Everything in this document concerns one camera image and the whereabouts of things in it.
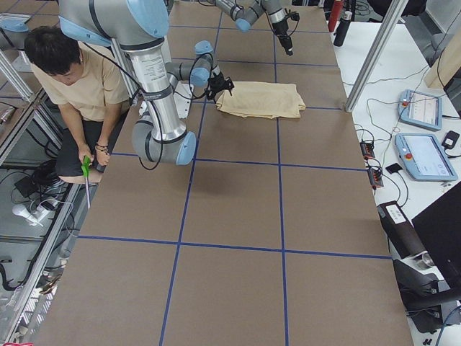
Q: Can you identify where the aluminium frame post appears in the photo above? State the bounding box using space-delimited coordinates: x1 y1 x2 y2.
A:
344 0 408 112

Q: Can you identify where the near blue teach pendant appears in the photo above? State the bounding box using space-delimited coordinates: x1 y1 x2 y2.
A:
394 133 458 182

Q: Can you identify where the seated person in beige shirt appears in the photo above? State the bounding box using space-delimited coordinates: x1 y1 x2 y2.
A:
24 26 130 184

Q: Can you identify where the red water bottle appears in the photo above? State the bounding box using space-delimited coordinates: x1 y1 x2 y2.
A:
328 0 344 32

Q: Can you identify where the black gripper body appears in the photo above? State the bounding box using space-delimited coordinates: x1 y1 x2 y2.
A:
272 19 290 40
208 75 225 96

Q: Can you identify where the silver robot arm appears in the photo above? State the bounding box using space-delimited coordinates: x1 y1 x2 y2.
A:
211 0 300 56
59 1 233 165

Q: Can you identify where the far blue teach pendant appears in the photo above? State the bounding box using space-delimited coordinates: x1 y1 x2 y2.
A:
398 89 442 131

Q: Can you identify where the green handled metal stick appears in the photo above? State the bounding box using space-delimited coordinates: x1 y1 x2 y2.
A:
81 156 91 209

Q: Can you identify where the cream yellow long-sleeve shirt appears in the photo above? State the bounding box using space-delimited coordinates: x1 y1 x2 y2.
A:
216 81 306 119

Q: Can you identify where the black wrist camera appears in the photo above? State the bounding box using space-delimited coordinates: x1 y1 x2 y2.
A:
285 11 300 22
220 76 235 94

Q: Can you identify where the black water bottle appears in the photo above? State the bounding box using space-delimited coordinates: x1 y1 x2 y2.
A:
333 11 352 47

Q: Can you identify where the black power adapter box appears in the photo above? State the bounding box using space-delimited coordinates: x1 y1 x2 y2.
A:
377 201 426 258

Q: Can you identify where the blue teach pendant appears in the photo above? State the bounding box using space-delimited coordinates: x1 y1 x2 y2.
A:
398 89 442 131
394 133 458 182

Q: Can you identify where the black monitor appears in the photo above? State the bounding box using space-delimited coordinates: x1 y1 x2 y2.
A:
412 184 461 288

